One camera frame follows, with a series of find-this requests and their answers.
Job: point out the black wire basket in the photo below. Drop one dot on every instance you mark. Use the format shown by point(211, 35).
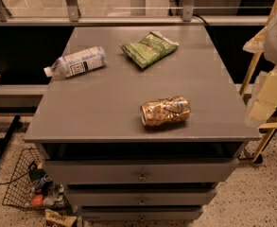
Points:
point(21, 188)

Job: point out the blue can in basket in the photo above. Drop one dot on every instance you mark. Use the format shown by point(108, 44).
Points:
point(43, 183)

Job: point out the orange soda can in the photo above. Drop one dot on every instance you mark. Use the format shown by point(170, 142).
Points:
point(163, 111)

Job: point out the top drawer knob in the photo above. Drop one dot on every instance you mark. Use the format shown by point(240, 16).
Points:
point(142, 177)

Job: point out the green chip bag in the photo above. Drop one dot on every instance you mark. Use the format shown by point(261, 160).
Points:
point(150, 49)

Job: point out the clear plastic water bottle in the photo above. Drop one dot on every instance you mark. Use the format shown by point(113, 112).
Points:
point(77, 63)

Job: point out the middle drawer knob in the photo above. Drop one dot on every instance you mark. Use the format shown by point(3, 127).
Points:
point(142, 202)

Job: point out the yellow snack bag on floor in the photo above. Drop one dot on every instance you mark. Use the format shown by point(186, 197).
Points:
point(55, 219)

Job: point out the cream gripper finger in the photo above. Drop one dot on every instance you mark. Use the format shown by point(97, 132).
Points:
point(263, 101)
point(256, 43)

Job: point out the grey drawer cabinet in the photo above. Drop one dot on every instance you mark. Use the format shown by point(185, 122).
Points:
point(142, 144)

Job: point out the orange fruit in basket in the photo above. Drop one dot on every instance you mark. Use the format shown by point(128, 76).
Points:
point(37, 201)

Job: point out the drawer knob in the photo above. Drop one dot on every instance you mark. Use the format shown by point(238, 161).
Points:
point(142, 202)
point(142, 177)

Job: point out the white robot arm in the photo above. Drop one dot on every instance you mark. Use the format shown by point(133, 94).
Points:
point(270, 43)

